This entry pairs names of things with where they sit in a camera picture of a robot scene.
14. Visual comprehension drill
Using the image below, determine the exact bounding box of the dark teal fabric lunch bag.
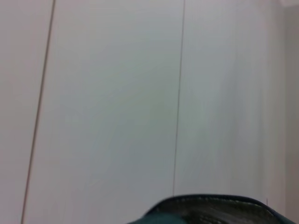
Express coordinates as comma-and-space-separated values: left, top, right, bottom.
127, 194, 299, 224

